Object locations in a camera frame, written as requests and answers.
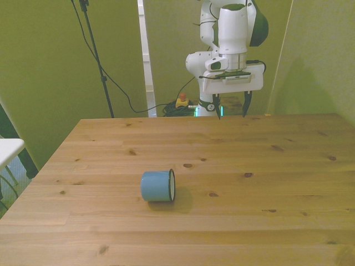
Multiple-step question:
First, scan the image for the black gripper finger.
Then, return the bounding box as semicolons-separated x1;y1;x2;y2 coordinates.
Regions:
212;93;223;121
242;91;252;118

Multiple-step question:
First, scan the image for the black tripod stand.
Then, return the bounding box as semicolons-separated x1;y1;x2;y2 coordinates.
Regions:
78;0;115;119

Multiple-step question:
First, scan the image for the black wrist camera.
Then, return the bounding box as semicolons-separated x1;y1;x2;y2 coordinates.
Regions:
214;70;252;83

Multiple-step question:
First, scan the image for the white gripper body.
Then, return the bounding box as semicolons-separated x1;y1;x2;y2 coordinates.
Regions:
199;64;265;95

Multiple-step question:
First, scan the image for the white side table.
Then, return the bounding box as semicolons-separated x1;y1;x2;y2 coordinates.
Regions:
0;138;26;171

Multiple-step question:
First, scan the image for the white vertical post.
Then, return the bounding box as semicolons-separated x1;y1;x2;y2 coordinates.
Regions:
137;0;157;117

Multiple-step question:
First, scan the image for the blue enamel mug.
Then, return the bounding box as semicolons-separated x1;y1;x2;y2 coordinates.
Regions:
140;168;176;203

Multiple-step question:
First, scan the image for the yellow emergency stop button box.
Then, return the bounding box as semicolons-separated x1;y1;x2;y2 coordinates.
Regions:
175;93;193;109

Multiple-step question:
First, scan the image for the coiled dark cable bundle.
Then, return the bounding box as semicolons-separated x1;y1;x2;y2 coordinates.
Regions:
161;100;199;117

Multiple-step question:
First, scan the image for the long black cable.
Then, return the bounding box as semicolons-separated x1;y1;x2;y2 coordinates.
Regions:
70;0;196;114

